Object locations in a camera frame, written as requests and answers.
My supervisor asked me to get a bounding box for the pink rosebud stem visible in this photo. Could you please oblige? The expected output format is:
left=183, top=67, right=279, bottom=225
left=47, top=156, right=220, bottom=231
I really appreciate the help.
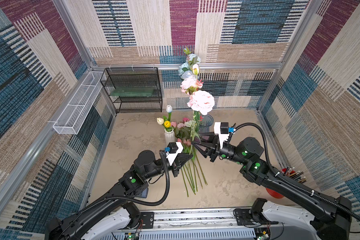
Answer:
left=170, top=120, right=203, bottom=188

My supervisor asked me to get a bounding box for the pale pink rose stem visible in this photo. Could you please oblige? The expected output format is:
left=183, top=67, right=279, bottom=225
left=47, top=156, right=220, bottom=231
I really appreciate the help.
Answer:
left=181, top=75, right=215, bottom=141

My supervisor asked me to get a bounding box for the pink carnation stem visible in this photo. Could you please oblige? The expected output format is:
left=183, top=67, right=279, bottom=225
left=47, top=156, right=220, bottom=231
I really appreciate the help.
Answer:
left=197, top=155, right=208, bottom=189

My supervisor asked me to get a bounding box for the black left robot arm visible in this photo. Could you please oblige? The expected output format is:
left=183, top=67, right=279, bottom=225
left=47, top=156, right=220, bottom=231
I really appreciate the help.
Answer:
left=45, top=150, right=193, bottom=240

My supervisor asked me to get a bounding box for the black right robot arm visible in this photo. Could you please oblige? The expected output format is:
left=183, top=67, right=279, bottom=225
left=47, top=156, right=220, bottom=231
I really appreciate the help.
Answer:
left=192, top=135, right=360, bottom=240

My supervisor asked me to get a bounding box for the purple glass vase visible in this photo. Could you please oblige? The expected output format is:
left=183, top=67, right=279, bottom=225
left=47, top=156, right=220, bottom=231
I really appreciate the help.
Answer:
left=199, top=114, right=214, bottom=133

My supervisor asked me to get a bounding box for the white ribbed vase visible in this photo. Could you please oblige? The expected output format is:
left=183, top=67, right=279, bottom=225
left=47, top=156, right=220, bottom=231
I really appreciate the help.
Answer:
left=165, top=129, right=177, bottom=145

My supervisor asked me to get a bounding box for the yellow tulip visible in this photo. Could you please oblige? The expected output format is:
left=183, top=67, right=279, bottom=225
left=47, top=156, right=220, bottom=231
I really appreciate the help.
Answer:
left=164, top=121, right=171, bottom=129

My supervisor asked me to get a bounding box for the blue grey small device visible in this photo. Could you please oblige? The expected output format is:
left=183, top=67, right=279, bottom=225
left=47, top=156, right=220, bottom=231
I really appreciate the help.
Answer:
left=136, top=188, right=149, bottom=199

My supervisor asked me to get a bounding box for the pale white tulip back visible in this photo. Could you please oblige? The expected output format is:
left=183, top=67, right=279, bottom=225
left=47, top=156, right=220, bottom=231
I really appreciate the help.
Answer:
left=166, top=105, right=173, bottom=122

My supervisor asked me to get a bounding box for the rose bouquet with leaves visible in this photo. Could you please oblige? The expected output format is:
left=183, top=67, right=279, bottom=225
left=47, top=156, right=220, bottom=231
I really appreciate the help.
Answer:
left=178, top=48, right=201, bottom=80

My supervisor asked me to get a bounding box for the red pencil cup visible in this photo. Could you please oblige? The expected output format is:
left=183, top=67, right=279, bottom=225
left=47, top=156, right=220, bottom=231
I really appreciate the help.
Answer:
left=266, top=167, right=306, bottom=199

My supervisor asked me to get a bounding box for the green pad on shelf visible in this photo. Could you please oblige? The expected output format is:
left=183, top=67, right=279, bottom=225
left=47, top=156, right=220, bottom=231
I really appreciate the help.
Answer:
left=110, top=87, right=155, bottom=97

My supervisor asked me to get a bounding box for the black mesh shelf rack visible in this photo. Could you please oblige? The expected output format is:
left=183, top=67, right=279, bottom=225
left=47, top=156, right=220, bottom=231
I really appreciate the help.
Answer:
left=101, top=67, right=163, bottom=114

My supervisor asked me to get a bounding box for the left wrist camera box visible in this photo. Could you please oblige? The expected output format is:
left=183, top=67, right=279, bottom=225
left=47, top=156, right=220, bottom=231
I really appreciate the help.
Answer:
left=165, top=142, right=184, bottom=166

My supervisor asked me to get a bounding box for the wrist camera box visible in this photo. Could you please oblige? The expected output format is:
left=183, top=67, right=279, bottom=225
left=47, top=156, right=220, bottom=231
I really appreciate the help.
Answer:
left=165, top=142, right=184, bottom=166
left=214, top=122, right=236, bottom=149

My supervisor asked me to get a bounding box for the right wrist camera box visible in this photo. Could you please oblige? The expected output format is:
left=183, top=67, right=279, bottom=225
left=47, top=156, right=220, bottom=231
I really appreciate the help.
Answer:
left=214, top=122, right=236, bottom=149

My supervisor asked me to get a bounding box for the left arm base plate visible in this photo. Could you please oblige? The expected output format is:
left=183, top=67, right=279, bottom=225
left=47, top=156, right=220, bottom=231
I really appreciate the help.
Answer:
left=137, top=212, right=155, bottom=229

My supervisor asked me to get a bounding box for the aluminium front rail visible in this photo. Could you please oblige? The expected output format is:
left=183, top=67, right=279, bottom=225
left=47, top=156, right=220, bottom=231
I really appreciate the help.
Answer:
left=105, top=207, right=316, bottom=240

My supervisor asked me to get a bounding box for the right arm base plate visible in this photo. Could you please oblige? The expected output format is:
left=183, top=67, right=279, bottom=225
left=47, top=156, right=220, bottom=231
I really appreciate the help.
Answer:
left=233, top=198, right=279, bottom=228

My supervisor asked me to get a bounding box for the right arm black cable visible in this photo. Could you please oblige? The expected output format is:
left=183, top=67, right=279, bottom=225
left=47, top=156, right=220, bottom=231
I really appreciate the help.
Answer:
left=233, top=122, right=360, bottom=234

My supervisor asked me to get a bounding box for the white mesh wall basket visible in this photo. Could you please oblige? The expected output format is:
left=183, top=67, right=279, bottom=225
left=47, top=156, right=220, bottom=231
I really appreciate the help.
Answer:
left=53, top=72, right=103, bottom=135

